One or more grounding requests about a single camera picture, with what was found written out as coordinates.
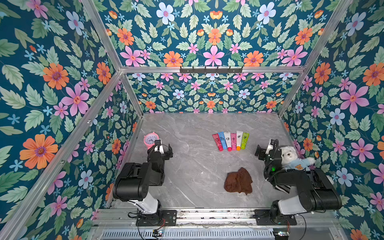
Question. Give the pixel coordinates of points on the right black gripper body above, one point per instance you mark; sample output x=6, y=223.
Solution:
x=265, y=153

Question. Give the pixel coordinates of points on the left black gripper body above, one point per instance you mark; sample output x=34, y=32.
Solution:
x=161, y=151

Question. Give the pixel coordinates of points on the brown cloth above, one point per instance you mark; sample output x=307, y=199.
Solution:
x=240, y=182

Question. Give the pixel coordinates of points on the blue toothpaste tube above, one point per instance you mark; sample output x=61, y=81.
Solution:
x=223, y=140

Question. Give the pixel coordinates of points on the magenta toothpaste tube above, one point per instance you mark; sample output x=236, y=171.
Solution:
x=218, y=141

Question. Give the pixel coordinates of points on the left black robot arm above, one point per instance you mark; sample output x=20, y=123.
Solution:
x=133, y=182

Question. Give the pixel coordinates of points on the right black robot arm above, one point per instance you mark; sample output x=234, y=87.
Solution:
x=315, y=190

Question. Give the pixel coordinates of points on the green toothpaste tube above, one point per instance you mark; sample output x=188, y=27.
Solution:
x=245, y=138

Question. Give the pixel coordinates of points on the white toothpaste tube orange cap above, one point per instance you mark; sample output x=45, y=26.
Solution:
x=239, y=135

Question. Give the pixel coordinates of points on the pink toothpaste tube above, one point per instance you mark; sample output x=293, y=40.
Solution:
x=234, y=141

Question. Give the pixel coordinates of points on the white toothpaste tube red cap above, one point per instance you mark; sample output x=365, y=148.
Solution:
x=228, y=141

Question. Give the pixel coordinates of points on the pink alarm clock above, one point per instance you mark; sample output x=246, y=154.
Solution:
x=149, y=139

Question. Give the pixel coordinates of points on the white teddy bear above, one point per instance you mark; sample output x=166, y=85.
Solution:
x=291, y=160

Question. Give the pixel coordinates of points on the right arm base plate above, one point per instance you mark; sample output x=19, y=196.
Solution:
x=270, y=218

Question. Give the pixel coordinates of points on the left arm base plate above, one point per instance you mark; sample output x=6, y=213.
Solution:
x=162, y=218

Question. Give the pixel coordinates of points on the metal hook rail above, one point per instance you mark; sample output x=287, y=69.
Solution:
x=210, y=70

